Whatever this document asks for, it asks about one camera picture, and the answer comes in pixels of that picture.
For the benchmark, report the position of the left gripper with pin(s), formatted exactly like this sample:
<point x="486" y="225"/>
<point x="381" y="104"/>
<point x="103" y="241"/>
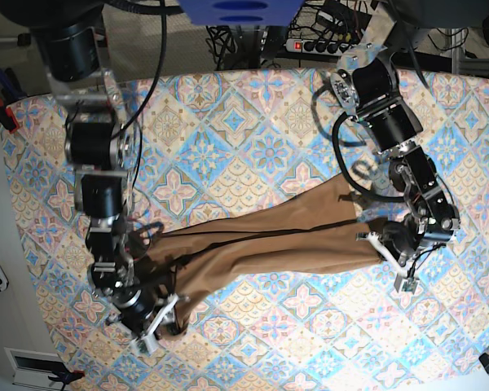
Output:
<point x="398" y="244"/>

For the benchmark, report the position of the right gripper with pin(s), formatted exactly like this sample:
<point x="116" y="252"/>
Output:
<point x="143" y="312"/>

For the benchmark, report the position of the brown t-shirt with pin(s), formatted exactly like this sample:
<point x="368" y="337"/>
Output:
<point x="314" y="232"/>

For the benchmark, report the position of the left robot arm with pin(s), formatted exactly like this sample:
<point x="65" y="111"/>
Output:
<point x="366" y="85"/>

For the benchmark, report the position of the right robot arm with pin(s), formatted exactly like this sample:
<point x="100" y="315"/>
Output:
<point x="103" y="144"/>

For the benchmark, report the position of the orange black clamp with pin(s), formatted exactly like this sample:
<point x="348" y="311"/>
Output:
<point x="61" y="374"/>

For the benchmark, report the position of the white framed device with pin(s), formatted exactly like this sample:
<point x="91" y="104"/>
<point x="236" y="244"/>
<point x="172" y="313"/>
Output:
<point x="32" y="369"/>

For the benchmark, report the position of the black corner clamp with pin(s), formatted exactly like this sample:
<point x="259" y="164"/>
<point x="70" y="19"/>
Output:
<point x="484" y="360"/>

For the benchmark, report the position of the patterned tablecloth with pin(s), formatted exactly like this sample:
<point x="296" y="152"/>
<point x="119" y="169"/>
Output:
<point x="224" y="144"/>

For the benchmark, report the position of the white power strip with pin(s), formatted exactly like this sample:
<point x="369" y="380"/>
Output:
<point x="316" y="47"/>

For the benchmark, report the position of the red black clamp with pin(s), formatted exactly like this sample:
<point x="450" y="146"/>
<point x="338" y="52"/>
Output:
<point x="7" y="118"/>

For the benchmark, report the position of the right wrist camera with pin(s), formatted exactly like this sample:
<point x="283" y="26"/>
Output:
<point x="146" y="344"/>

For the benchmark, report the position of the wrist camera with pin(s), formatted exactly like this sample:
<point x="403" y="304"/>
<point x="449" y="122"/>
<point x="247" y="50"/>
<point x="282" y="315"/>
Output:
<point x="146" y="344"/>
<point x="404" y="283"/>

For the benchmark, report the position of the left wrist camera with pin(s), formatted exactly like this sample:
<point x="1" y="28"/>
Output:
<point x="404" y="283"/>

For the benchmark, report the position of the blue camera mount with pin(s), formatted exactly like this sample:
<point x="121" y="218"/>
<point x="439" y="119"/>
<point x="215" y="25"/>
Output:
<point x="241" y="12"/>

